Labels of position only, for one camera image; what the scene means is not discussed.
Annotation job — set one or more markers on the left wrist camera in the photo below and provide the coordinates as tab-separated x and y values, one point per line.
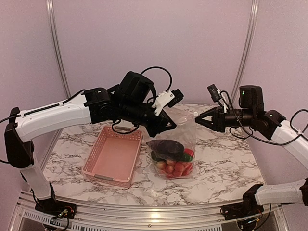
167	98

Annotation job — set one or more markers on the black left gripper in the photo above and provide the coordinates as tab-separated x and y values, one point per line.
163	121

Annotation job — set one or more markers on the red lychee fruit bunch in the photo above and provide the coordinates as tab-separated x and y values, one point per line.
170	169

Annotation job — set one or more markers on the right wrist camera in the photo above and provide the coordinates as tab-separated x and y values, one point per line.
217	97

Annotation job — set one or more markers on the aluminium corner post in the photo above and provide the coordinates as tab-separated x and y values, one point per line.
252	22
56	46

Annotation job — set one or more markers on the aluminium front frame rail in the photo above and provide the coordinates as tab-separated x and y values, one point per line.
93	216

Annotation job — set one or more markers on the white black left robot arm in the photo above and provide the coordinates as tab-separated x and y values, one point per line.
23	126

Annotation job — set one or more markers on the green toy cucumber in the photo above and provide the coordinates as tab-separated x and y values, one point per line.
184	158

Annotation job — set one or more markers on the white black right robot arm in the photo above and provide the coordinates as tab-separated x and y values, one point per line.
272	130

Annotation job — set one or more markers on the dark purple toy eggplant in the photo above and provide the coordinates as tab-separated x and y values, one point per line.
166	149

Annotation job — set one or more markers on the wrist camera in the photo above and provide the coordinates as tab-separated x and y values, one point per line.
217	97
167	98

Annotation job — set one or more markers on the left aluminium corner post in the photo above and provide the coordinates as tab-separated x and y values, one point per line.
56	46

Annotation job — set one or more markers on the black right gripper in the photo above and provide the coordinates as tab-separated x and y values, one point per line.
218	122

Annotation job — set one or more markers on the pink perforated plastic basket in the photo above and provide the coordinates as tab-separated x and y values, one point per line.
113	157

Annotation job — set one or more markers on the right aluminium corner post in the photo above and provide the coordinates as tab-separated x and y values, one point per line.
252	22

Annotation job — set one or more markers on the red toy tomato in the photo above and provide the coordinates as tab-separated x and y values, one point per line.
189	152

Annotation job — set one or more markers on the clear zip top bag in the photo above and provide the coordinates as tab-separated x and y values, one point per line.
184	132

